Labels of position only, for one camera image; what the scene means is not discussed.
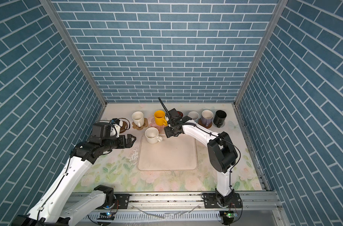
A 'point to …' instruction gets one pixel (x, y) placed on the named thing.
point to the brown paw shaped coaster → (145, 125)
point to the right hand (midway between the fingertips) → (170, 132)
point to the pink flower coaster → (161, 128)
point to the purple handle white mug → (207, 116)
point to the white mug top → (151, 135)
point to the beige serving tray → (175, 153)
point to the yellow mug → (160, 119)
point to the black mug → (219, 118)
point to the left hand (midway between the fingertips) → (132, 138)
